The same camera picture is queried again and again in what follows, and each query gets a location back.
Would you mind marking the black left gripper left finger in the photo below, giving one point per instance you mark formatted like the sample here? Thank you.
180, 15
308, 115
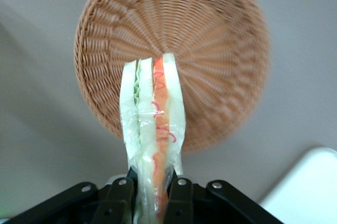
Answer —
116, 203

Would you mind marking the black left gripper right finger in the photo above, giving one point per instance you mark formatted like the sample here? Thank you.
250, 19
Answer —
181, 203

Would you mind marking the triangle sandwich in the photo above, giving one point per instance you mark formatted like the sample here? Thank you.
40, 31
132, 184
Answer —
147, 118

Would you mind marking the cream plastic tray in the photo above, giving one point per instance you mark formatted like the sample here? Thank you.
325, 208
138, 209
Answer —
308, 189

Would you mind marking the round brown wicker basket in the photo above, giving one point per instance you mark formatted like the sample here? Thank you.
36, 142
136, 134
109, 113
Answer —
184, 23

